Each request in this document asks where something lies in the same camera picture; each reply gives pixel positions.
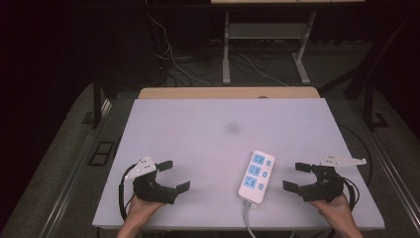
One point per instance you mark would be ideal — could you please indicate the aluminium floor rail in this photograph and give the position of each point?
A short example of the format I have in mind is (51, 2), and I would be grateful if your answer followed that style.
(389, 162)
(76, 165)

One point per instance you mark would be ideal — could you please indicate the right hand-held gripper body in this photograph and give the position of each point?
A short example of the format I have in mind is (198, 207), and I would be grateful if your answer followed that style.
(325, 188)

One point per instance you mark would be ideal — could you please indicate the white table mat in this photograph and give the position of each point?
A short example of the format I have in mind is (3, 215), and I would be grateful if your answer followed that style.
(214, 139)

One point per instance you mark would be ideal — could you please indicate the wooden table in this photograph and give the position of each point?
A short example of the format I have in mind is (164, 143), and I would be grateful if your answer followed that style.
(228, 93)

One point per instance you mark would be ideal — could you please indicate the white power strip blue sockets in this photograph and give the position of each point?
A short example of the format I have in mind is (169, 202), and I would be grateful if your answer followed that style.
(256, 178)

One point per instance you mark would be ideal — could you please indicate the person's right hand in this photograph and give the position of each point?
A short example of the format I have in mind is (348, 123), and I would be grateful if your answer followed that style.
(338, 211)

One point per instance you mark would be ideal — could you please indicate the white metal table frame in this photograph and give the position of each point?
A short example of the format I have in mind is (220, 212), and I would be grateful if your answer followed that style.
(264, 31)

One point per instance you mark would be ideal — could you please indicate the person's left hand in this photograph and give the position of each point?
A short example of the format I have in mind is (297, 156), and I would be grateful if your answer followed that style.
(140, 211)

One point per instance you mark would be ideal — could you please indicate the black metal stand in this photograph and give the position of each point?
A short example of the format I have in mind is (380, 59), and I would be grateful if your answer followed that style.
(96, 102)
(371, 99)

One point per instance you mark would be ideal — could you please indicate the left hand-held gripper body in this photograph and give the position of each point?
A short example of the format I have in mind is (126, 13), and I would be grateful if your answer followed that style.
(150, 190)

